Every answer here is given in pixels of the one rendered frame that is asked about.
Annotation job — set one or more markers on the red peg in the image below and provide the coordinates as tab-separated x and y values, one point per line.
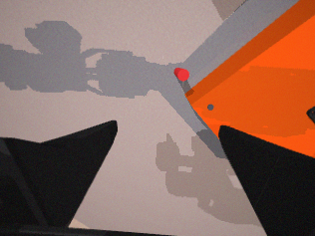
182	74

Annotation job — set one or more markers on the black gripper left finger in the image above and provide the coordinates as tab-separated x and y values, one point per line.
55	175

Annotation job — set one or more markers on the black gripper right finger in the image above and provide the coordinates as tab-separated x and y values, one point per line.
279	182

